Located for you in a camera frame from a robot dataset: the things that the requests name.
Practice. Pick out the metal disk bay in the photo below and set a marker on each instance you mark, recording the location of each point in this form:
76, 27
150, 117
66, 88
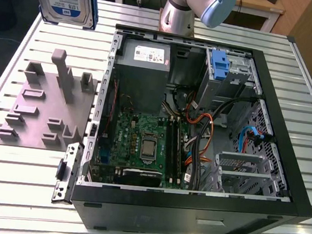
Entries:
250, 175

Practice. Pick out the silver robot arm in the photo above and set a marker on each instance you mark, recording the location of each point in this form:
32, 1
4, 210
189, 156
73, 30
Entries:
177, 18

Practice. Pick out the CPU socket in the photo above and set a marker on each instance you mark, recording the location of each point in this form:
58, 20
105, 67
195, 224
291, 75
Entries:
147, 162

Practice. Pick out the grey power supply unit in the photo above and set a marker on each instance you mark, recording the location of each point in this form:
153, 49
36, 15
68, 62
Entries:
139, 87

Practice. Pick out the grey parts rack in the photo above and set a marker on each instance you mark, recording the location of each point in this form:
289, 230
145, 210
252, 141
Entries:
41, 121

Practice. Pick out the black RAM slot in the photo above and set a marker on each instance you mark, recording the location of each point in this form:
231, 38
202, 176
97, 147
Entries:
179, 150
171, 149

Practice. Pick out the silver CPU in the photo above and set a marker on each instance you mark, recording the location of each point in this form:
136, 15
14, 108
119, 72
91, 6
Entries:
149, 147

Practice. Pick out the black graphics card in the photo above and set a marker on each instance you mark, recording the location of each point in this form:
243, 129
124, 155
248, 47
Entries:
138, 176

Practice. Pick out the wooden desk white frame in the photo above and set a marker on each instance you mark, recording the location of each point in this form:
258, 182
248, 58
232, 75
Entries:
262, 4

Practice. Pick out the blue drive bay latch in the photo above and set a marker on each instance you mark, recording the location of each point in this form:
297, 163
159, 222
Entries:
220, 65

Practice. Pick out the black PC case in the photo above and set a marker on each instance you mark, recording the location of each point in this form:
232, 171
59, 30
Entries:
162, 215

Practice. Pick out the green motherboard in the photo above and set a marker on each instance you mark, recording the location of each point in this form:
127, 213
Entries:
127, 125

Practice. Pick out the grey metal drive cage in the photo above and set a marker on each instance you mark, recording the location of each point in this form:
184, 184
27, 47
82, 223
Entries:
231, 86

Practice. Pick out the grey expansion slot bracket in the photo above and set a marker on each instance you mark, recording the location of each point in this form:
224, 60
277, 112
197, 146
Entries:
69, 169

